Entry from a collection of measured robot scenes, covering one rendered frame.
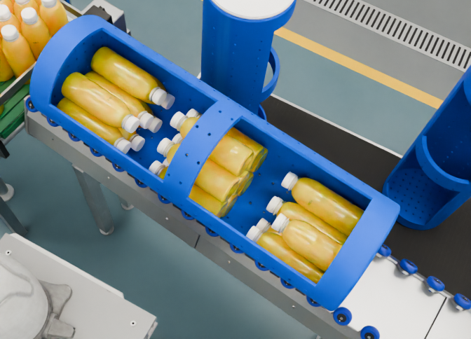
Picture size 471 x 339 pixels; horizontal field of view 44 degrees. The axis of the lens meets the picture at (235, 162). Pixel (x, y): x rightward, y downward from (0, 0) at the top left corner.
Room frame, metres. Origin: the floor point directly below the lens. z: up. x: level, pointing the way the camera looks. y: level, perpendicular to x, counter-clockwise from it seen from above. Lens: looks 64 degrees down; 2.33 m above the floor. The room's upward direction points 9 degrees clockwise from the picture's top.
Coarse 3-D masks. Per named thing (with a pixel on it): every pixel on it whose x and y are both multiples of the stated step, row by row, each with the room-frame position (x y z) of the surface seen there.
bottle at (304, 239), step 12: (288, 228) 0.45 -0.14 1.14; (300, 228) 0.45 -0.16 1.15; (312, 228) 0.46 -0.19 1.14; (288, 240) 0.43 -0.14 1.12; (300, 240) 0.43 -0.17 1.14; (312, 240) 0.43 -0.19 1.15; (324, 240) 0.44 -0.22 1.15; (300, 252) 0.41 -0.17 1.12; (312, 252) 0.41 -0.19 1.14; (324, 252) 0.41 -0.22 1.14; (336, 252) 0.41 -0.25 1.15; (324, 264) 0.39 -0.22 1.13
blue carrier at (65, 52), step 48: (48, 48) 0.76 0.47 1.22; (96, 48) 0.89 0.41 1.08; (144, 48) 0.83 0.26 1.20; (48, 96) 0.68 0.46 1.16; (192, 96) 0.80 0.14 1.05; (96, 144) 0.60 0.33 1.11; (144, 144) 0.69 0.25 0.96; (192, 144) 0.58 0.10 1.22; (288, 144) 0.62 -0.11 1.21; (288, 192) 0.61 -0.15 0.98; (336, 192) 0.61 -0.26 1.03; (240, 240) 0.41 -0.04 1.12; (384, 240) 0.43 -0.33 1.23; (336, 288) 0.33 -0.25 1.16
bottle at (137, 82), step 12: (108, 48) 0.86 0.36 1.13; (96, 60) 0.81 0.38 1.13; (108, 60) 0.82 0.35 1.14; (120, 60) 0.82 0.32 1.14; (96, 72) 0.80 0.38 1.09; (108, 72) 0.79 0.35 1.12; (120, 72) 0.79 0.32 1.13; (132, 72) 0.79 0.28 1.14; (144, 72) 0.80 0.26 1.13; (120, 84) 0.77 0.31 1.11; (132, 84) 0.76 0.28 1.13; (144, 84) 0.77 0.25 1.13; (156, 84) 0.78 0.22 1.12; (132, 96) 0.75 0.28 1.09; (144, 96) 0.75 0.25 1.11
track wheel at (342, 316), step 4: (340, 308) 0.34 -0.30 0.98; (344, 308) 0.34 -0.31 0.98; (336, 312) 0.33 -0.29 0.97; (340, 312) 0.33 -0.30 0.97; (344, 312) 0.33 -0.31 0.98; (348, 312) 0.33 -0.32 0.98; (336, 316) 0.32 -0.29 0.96; (340, 316) 0.32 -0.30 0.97; (344, 316) 0.32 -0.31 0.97; (348, 316) 0.32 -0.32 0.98; (352, 316) 0.32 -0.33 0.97; (336, 320) 0.31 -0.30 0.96; (340, 320) 0.31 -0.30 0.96; (344, 320) 0.31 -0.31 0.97; (348, 320) 0.31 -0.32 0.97; (340, 324) 0.30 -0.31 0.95; (344, 324) 0.30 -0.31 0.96
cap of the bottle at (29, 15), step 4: (24, 8) 0.96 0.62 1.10; (28, 8) 0.96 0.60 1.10; (32, 8) 0.96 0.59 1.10; (24, 12) 0.95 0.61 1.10; (28, 12) 0.95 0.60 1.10; (32, 12) 0.95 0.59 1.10; (24, 16) 0.93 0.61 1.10; (28, 16) 0.94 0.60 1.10; (32, 16) 0.94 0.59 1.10; (36, 16) 0.95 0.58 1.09; (24, 20) 0.93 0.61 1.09; (28, 20) 0.93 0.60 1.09; (32, 20) 0.93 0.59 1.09
